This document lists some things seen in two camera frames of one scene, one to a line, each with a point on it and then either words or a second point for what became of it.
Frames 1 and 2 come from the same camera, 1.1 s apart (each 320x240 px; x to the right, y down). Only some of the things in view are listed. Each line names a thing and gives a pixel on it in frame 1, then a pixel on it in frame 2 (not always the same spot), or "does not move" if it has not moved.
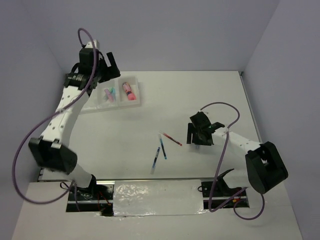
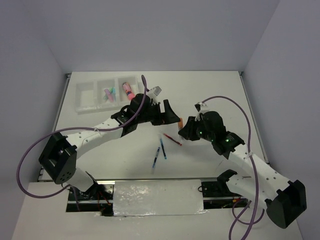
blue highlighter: x=113 y=91 does not move
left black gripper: x=111 y=72 to x=168 y=117
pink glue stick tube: x=131 y=95 does not move
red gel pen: x=172 y=139 does not move
